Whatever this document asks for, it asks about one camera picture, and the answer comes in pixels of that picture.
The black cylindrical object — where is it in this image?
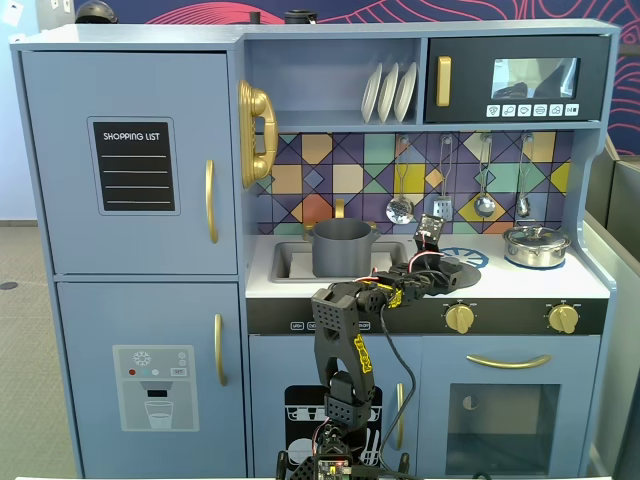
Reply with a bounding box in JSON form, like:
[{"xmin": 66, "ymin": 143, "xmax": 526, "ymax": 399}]
[{"xmin": 283, "ymin": 9, "xmax": 319, "ymax": 27}]

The white plate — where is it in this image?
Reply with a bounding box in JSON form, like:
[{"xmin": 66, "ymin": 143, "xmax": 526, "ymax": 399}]
[
  {"xmin": 377, "ymin": 62, "xmax": 401, "ymax": 124},
  {"xmin": 360, "ymin": 62, "xmax": 384, "ymax": 124},
  {"xmin": 393, "ymin": 61, "xmax": 419, "ymax": 123}
]

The steel slotted spoon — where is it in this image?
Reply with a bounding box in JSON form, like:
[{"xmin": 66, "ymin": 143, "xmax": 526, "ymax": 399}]
[{"xmin": 384, "ymin": 134, "xmax": 416, "ymax": 226}]

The gold toy phone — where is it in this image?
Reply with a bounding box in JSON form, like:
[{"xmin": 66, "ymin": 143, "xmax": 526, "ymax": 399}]
[{"xmin": 236, "ymin": 79, "xmax": 280, "ymax": 191}]

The dark gray pot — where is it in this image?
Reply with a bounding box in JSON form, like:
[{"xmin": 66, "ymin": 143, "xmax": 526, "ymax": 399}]
[{"xmin": 303, "ymin": 217, "xmax": 382, "ymax": 278}]

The hanging silver whisk utensil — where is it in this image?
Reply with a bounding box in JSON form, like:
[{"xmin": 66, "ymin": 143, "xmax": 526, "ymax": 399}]
[{"xmin": 514, "ymin": 132, "xmax": 534, "ymax": 219}]

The steel ladle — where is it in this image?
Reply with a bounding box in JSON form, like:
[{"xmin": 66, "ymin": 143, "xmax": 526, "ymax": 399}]
[{"xmin": 472, "ymin": 133, "xmax": 498, "ymax": 219}]

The gold faucet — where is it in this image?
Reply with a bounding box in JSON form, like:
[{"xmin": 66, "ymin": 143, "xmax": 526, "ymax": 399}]
[{"xmin": 301, "ymin": 198, "xmax": 380, "ymax": 241}]

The gray sink basin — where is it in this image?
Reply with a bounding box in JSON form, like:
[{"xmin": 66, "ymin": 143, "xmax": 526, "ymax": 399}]
[{"xmin": 270, "ymin": 240, "xmax": 409, "ymax": 284}]

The steel slotted spatula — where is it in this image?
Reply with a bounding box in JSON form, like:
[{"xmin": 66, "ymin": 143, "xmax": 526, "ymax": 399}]
[{"xmin": 431, "ymin": 134, "xmax": 456, "ymax": 222}]

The gold oven handle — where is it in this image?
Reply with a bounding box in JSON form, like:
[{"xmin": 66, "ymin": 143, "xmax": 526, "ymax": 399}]
[{"xmin": 465, "ymin": 353, "xmax": 553, "ymax": 371}]

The gold dishwasher handle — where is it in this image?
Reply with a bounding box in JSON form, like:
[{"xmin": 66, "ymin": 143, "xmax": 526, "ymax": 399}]
[{"xmin": 394, "ymin": 382, "xmax": 406, "ymax": 452}]

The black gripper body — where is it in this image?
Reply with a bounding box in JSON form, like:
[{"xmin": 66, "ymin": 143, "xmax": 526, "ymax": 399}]
[{"xmin": 392, "ymin": 264, "xmax": 449, "ymax": 304}]

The shiny steel pot lid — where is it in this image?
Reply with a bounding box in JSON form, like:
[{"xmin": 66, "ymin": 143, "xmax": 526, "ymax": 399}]
[{"xmin": 503, "ymin": 224, "xmax": 570, "ymax": 247}]

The gold stove knob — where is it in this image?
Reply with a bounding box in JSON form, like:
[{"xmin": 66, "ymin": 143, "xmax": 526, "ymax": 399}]
[
  {"xmin": 444, "ymin": 302, "xmax": 477, "ymax": 335},
  {"xmin": 547, "ymin": 302, "xmax": 582, "ymax": 335}
]

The short gold fridge handle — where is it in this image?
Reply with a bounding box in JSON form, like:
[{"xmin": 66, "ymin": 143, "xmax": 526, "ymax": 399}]
[{"xmin": 213, "ymin": 313, "xmax": 229, "ymax": 388}]

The dark gray pot lid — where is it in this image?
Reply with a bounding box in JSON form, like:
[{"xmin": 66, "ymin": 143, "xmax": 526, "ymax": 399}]
[{"xmin": 424, "ymin": 261, "xmax": 483, "ymax": 291}]

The blue toy kitchen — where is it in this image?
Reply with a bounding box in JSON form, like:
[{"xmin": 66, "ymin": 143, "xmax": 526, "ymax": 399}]
[{"xmin": 9, "ymin": 18, "xmax": 621, "ymax": 479}]

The black shopping list board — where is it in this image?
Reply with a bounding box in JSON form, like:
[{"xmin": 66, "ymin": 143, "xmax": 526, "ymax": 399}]
[{"xmin": 92, "ymin": 121, "xmax": 177, "ymax": 213}]

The black helmet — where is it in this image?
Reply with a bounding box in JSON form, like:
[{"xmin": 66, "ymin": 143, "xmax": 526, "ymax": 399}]
[{"xmin": 73, "ymin": 0, "xmax": 120, "ymax": 25}]

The long gold fridge handle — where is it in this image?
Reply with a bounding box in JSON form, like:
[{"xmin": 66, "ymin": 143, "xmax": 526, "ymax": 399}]
[{"xmin": 204, "ymin": 159, "xmax": 220, "ymax": 246}]

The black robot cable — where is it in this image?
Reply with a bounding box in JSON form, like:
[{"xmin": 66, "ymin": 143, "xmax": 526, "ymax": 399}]
[{"xmin": 376, "ymin": 298, "xmax": 419, "ymax": 474}]

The gold microwave handle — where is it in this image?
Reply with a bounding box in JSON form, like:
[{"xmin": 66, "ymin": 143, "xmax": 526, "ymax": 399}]
[{"xmin": 435, "ymin": 55, "xmax": 453, "ymax": 108}]

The black microwave door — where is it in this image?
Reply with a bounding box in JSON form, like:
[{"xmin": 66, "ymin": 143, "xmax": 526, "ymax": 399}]
[{"xmin": 424, "ymin": 35, "xmax": 613, "ymax": 124}]

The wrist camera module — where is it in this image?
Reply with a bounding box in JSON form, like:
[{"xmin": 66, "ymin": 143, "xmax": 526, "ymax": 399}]
[{"xmin": 412, "ymin": 213, "xmax": 446, "ymax": 252}]

